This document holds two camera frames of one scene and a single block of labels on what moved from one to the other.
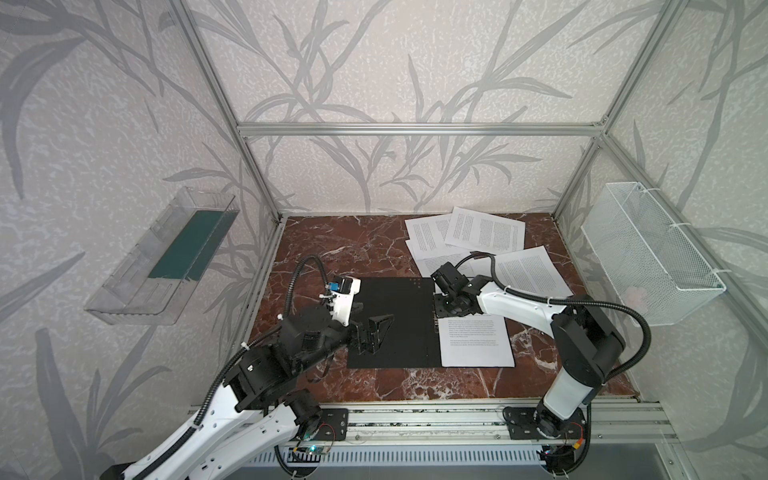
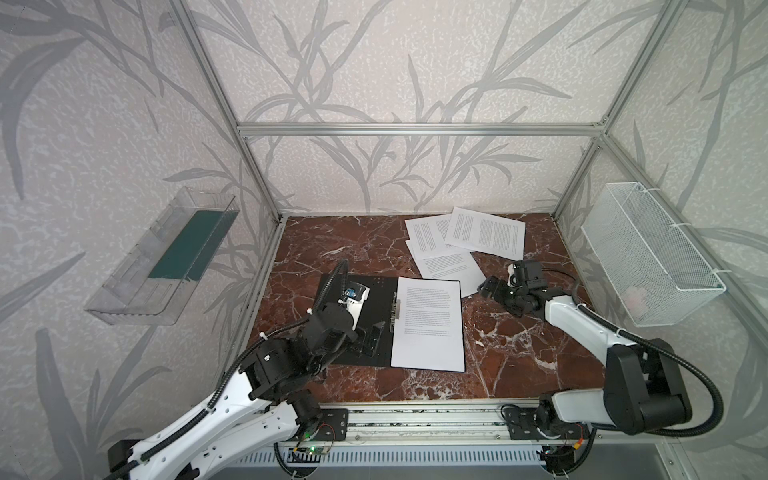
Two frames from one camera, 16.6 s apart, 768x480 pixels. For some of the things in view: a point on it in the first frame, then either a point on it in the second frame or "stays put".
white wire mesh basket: [655, 269] stays put
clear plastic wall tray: [156, 279] stays put
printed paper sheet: [485, 231] stays put
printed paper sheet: [531, 272] to [429, 335]
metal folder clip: [434, 313] to [395, 313]
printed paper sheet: [428, 235] stays put
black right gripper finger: [440, 309] to [491, 286]
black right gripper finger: [462, 306] to [511, 300]
